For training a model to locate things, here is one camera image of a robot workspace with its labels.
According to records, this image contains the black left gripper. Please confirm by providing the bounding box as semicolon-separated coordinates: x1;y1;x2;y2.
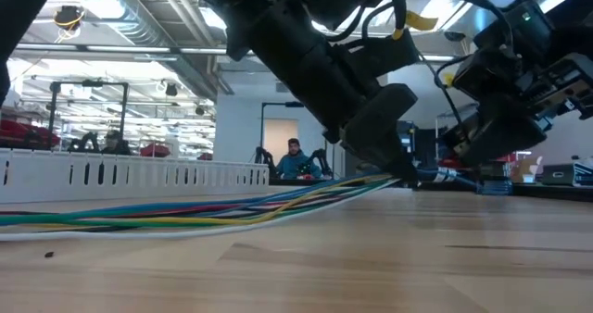
225;0;420;184

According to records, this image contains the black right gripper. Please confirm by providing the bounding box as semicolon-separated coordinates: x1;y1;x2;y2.
443;52;593;169

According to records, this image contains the black wire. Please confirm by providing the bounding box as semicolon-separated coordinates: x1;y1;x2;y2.
0;182;381;234

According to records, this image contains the red wire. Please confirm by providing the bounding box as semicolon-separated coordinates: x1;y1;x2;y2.
115;182;372;218

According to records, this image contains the yellow wire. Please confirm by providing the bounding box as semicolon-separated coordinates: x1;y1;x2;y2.
0;174;395;231

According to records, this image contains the white slotted cable duct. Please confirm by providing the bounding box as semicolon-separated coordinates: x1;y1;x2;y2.
0;146;271;205

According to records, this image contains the dark grey cabinet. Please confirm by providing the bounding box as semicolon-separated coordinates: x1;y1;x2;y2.
396;119;419;166

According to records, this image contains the brown cardboard box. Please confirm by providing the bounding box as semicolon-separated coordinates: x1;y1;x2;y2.
509;155;544;184

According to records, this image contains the stack of blue boxes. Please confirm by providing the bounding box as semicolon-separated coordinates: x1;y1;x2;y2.
476;167;513;196

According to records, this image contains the black case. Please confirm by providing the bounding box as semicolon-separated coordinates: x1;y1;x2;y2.
541;161;593;188

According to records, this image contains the person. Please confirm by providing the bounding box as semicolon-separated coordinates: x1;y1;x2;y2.
100;129;133;156
276;136;324;181

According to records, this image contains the small red equipment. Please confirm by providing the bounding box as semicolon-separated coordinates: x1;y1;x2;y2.
138;143;171;159

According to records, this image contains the long ceiling light bar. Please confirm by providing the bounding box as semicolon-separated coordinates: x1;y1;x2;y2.
12;43;229;57

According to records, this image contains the black round ceiling device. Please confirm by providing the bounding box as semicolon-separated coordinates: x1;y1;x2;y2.
52;5;85;32

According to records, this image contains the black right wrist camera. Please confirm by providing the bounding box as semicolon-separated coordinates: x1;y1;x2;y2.
452;47;524;102

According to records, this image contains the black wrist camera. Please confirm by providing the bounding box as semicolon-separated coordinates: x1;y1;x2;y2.
333;28;422;79
452;47;524;102

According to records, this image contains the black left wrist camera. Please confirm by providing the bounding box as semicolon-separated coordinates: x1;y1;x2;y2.
333;28;422;79

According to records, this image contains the large yellow cable tag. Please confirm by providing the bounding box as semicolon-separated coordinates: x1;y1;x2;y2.
392;9;440;42

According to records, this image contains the black station frame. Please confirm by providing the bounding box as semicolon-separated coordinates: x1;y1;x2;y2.
47;80;131;153
259;100;307;184

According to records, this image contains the black left camera cable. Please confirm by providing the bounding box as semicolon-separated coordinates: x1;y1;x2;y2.
323;0;410;44

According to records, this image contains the black camera cable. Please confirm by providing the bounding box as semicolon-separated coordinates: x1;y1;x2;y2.
323;0;410;44
416;0;516;129

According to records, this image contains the black right camera cable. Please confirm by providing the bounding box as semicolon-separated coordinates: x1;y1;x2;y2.
416;0;516;129

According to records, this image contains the silver ventilation duct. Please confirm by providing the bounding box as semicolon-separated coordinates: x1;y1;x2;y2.
59;0;235;96

